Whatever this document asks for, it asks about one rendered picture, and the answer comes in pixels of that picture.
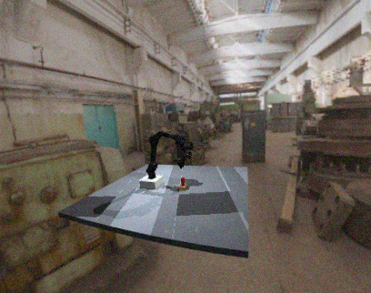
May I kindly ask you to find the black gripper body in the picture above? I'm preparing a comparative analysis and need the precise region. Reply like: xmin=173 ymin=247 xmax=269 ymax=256
xmin=174 ymin=150 xmax=185 ymax=163

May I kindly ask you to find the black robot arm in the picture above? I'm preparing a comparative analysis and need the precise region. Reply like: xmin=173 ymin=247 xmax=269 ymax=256
xmin=146 ymin=131 xmax=193 ymax=179

